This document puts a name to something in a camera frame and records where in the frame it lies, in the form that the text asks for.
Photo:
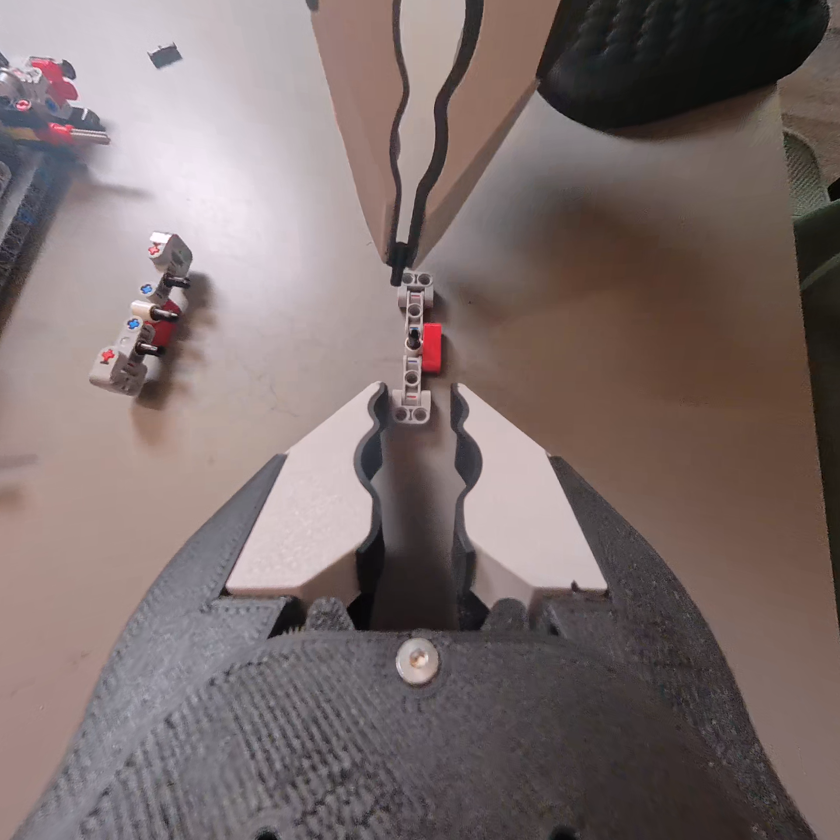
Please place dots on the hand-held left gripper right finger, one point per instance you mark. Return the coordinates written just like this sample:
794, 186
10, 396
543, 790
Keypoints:
525, 518

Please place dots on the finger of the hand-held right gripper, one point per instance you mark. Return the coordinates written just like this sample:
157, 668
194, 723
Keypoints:
361, 79
499, 65

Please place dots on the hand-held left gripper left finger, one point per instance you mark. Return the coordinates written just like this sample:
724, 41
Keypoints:
302, 518

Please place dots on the grey lego beam assembly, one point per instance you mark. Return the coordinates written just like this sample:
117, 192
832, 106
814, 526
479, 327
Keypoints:
410, 380
121, 367

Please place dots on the black lego pin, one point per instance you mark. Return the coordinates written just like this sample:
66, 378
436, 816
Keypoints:
398, 266

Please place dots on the small black lego piece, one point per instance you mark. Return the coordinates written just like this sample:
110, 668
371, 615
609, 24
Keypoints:
164, 56

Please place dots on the lego car model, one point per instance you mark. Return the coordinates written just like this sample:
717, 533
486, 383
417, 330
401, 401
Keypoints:
46, 85

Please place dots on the person's grey shoe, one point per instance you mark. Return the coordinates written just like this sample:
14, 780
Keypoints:
804, 170

